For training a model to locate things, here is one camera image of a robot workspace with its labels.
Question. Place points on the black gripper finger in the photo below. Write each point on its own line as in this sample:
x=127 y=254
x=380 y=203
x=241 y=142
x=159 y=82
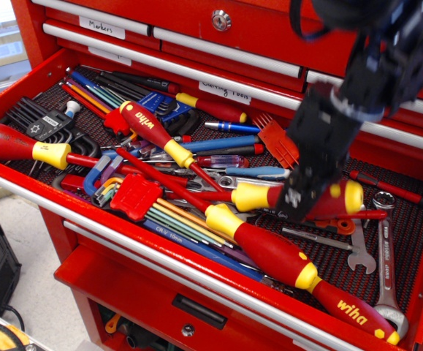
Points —
x=297 y=197
x=327 y=197

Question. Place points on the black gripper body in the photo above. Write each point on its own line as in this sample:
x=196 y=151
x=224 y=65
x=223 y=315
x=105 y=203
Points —
x=322 y=135

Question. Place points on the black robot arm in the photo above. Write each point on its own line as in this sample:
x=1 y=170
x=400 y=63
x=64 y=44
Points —
x=384 y=70

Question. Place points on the red plastic comb holder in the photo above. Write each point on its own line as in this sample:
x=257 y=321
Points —
x=274 y=137

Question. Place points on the black red precision screwdriver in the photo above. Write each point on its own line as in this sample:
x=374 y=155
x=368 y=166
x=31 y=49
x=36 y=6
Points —
x=255 y=149

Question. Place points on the large red yellow wiha screwdriver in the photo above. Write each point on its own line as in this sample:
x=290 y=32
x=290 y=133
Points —
x=281 y=259

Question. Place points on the silver adjustable wrench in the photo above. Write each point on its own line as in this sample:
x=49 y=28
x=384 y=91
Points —
x=231 y=182

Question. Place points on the small red black screwdriver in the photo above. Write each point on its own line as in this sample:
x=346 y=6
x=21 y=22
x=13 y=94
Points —
x=382 y=185

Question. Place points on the small open end wrench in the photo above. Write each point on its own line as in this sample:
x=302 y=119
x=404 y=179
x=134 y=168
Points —
x=359 y=254

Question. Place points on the blue metal precision screwdriver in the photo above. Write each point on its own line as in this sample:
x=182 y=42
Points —
x=234 y=128

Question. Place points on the black red drawer liner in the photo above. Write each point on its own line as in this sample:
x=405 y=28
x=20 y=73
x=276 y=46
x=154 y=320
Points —
x=92 y=139

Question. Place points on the open red drawer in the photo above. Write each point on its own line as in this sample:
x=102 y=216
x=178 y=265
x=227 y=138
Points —
x=172 y=291

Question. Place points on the red yellow screwdriver back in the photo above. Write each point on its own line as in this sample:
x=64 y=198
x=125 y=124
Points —
x=220 y=110

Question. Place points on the white cutting tools label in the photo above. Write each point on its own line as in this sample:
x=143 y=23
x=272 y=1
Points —
x=226 y=93

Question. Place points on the red yellow wiha screwdriver centre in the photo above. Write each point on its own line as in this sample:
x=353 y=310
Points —
x=147 y=126

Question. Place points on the silver combination wrench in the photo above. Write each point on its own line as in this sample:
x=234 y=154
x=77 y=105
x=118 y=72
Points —
x=387 y=305

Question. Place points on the blue hex key 10mm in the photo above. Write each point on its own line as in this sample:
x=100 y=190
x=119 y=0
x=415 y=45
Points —
x=168 y=224

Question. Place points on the silver cabinet lock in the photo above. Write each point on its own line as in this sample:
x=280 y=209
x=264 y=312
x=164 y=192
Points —
x=221 y=20

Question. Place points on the red tool cabinet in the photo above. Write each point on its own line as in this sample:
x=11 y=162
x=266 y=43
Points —
x=260 y=55

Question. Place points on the black red screwdriver back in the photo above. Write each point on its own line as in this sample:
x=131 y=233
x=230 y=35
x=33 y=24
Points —
x=155 y=83

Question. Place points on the blue hex key holder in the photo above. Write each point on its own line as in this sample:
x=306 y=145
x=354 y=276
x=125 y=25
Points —
x=165 y=108

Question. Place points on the red hex key holder front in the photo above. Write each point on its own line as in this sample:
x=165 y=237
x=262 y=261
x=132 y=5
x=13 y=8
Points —
x=135 y=196

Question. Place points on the red hex key holder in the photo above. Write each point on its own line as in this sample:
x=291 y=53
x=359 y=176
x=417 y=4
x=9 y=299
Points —
x=116 y=123
x=135 y=196

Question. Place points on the red hex key holder back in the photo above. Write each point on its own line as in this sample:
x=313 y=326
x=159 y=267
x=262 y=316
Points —
x=116 y=123

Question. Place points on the white markers label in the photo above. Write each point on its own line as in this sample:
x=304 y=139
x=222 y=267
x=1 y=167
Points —
x=102 y=27

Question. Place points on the black torx key holder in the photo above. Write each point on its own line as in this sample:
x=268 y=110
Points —
x=41 y=124

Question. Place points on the light blue handled tool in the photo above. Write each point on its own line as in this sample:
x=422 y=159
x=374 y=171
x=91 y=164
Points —
x=266 y=172

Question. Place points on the clear red handle screwdriver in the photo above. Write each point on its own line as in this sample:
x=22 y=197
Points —
x=213 y=161

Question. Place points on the blue handled screwdriver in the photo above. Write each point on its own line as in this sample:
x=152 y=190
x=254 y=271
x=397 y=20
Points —
x=221 y=143

